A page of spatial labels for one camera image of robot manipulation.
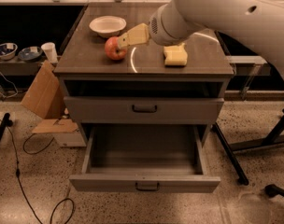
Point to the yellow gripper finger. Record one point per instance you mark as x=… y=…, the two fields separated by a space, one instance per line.
x=122 y=42

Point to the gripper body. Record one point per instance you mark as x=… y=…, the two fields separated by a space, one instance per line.
x=160 y=28

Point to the yellow sponge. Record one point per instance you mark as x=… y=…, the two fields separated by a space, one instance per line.
x=175 y=55

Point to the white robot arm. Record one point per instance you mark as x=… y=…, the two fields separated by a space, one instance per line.
x=256 y=24

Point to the grey drawer cabinet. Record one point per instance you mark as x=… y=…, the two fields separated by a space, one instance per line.
x=85 y=70

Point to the closed top drawer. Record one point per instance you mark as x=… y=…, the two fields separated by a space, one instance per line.
x=144 y=110

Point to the open middle drawer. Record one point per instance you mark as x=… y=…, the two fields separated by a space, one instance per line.
x=144 y=158

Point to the red apple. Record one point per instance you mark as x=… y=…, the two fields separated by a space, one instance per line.
x=112 y=51

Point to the white bowl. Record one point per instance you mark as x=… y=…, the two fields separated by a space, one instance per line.
x=107 y=26

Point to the white paper cup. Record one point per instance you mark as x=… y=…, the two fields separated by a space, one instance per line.
x=50 y=52

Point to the blue bowl right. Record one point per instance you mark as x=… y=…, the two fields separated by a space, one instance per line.
x=30 y=54

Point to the blue bowl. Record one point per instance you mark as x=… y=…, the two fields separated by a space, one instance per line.
x=7 y=51
x=30 y=54

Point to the cardboard box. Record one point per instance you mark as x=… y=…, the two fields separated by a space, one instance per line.
x=44 y=97

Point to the flat cardboard piece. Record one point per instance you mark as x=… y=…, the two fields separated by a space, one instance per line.
x=55 y=126

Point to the blue bowl left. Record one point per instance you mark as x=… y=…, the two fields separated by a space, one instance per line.
x=7 y=51

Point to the black pole left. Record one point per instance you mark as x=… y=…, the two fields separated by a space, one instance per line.
x=5 y=122

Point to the black stand leg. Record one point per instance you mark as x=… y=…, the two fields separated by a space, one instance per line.
x=275 y=137

